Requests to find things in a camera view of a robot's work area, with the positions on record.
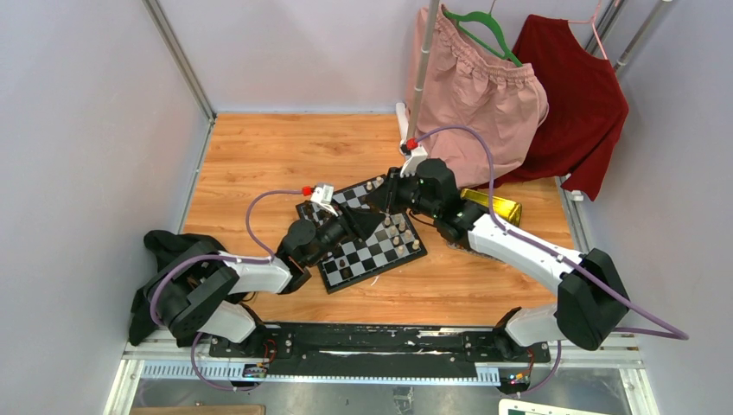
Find dark red hanging shirt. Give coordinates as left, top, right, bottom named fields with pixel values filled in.
left=494, top=15, right=629, bottom=200

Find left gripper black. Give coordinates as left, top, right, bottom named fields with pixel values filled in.
left=305, top=199, right=385, bottom=267

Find dark chess piece cluster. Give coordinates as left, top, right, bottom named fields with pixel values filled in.
left=302, top=202, right=348, bottom=273

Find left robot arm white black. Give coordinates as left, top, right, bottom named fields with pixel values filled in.
left=129, top=205, right=384, bottom=357

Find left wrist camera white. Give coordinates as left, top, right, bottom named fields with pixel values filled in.
left=301, top=182, right=339, bottom=216

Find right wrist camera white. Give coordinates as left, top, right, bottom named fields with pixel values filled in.
left=399, top=137, right=429, bottom=177

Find yellow transparent piece tray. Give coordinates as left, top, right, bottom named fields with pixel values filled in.
left=461, top=188, right=522, bottom=227

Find pink hanging shorts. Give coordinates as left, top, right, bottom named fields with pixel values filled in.
left=417, top=12, right=549, bottom=188

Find black cloth heap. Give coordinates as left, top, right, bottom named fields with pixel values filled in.
left=128, top=230, right=257, bottom=347

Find white clothes rack stand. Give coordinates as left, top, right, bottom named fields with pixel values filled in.
left=396, top=0, right=440, bottom=156

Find pink clothes hanger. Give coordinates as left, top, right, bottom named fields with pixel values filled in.
left=568, top=0, right=609, bottom=61

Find row of light chess pieces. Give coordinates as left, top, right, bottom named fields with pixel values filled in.
left=366, top=177, right=423, bottom=257

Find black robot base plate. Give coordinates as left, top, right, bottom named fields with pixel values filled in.
left=208, top=322, right=551, bottom=393

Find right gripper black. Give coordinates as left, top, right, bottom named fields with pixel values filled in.
left=366, top=166, right=440, bottom=220

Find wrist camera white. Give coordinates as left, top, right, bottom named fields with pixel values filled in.
left=399, top=137, right=429, bottom=177
left=301, top=182, right=339, bottom=216

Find black white chess board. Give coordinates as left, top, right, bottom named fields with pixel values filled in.
left=296, top=176, right=428, bottom=294

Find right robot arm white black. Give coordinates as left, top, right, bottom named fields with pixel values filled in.
left=365, top=159, right=628, bottom=361

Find green clothes hanger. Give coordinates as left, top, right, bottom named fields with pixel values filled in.
left=443, top=8, right=525, bottom=68

